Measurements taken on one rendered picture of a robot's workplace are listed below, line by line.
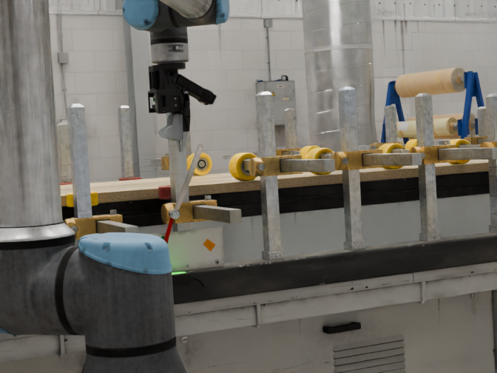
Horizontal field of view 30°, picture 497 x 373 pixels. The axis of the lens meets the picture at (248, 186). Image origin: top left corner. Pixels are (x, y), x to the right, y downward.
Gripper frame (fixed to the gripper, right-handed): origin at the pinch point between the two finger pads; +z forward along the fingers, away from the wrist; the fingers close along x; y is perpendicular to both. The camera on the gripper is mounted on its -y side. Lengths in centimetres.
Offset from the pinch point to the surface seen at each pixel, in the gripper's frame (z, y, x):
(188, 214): 17.0, -2.3, -5.3
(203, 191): 12.8, -15.2, -27.6
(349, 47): -58, -249, -334
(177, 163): 4.1, -0.4, -6.1
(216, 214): 16.5, -3.6, 9.5
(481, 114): -6, -182, -115
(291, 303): 44, -31, -9
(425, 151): 5, -74, -5
